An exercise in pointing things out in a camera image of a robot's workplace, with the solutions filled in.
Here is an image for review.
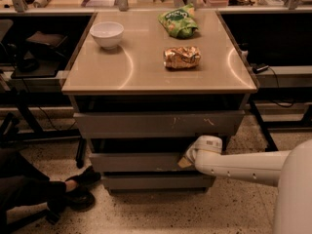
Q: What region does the black power adapter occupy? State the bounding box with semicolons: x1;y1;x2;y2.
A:
252;63;269;74

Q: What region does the black shoe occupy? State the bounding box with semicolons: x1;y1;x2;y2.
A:
48;165;102;213

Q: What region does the person's leg in black trousers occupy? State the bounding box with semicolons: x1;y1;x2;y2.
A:
0;149;78;211

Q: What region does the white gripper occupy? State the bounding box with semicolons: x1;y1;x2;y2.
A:
177;140;200;169

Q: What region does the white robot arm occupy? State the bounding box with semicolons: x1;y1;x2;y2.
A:
178;136;312;234

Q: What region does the grey drawer cabinet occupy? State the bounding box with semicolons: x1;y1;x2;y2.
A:
60;9;258;194

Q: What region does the grey bottom drawer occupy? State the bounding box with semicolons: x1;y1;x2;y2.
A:
103;174;215;191

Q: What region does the golden crumpled snack bag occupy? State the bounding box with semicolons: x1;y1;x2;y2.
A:
164;46;201;69

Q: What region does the green chip bag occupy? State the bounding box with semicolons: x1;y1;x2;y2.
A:
158;3;198;39

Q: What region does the white bowl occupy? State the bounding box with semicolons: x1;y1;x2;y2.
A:
90;21;124;49

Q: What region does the black office chair base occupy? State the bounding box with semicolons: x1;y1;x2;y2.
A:
0;209;60;234

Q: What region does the grey drawer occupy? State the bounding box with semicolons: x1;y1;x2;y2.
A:
74;110;245;138
90;152;194;173
103;174;215;191

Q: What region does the grey top drawer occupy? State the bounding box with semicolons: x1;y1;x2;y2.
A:
74;110;245;138

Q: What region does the black table leg with caster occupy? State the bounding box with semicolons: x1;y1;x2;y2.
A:
250;100;278;152

